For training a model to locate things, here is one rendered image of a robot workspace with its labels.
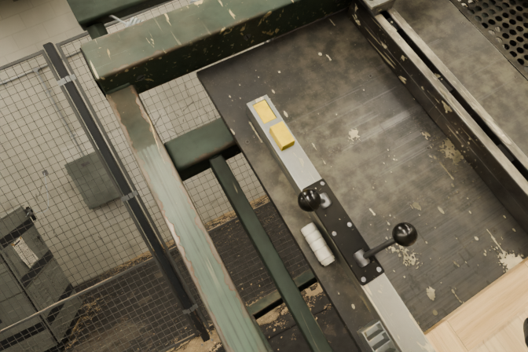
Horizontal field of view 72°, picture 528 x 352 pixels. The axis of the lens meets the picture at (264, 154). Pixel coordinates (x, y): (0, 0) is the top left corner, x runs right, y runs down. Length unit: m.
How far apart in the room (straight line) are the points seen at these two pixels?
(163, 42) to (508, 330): 0.84
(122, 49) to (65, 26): 4.82
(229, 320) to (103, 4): 1.01
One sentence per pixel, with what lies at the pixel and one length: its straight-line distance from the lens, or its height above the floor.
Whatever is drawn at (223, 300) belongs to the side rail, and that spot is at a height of 1.44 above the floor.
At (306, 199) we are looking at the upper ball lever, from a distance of 0.58.
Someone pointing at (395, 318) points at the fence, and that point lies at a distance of 0.71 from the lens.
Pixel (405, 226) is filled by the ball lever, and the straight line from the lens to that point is 0.61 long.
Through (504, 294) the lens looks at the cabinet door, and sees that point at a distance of 0.84.
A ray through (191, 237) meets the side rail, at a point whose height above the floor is 1.54.
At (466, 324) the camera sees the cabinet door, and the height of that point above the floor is 1.22.
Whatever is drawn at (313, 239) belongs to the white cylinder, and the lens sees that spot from 0.70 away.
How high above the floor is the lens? 1.76
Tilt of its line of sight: 12 degrees down
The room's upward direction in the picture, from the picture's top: 24 degrees counter-clockwise
